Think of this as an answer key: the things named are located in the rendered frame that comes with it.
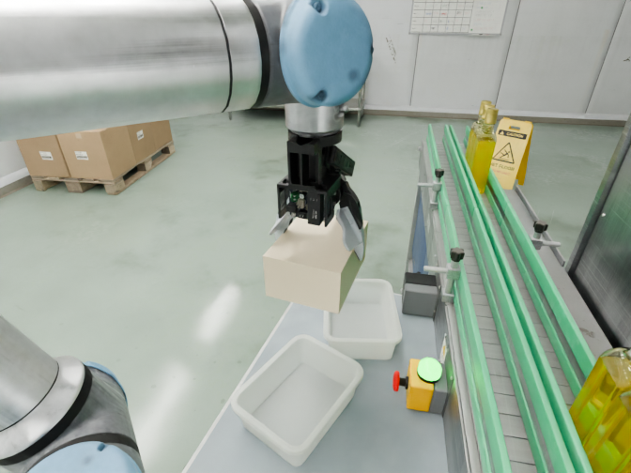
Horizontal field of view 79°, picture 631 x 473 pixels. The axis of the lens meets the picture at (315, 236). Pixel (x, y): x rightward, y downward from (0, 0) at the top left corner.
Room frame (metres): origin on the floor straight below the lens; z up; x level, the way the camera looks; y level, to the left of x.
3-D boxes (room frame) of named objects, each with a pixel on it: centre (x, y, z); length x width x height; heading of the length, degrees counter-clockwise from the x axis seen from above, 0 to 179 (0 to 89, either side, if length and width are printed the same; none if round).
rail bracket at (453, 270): (0.66, -0.27, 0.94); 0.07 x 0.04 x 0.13; 79
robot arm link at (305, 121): (0.50, 0.00, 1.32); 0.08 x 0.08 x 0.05
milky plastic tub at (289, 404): (0.47, 0.03, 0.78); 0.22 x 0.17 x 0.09; 143
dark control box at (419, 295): (0.77, -0.27, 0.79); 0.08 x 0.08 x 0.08; 79
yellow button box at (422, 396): (0.50, -0.22, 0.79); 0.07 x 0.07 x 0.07; 79
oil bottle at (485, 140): (1.23, -0.56, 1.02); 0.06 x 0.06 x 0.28; 79
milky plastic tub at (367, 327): (0.69, -0.11, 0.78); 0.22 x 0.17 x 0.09; 178
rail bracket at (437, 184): (1.11, -0.36, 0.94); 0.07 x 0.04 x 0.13; 79
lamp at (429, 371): (0.50, -0.22, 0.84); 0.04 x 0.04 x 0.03
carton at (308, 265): (0.52, -0.01, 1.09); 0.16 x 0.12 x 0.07; 160
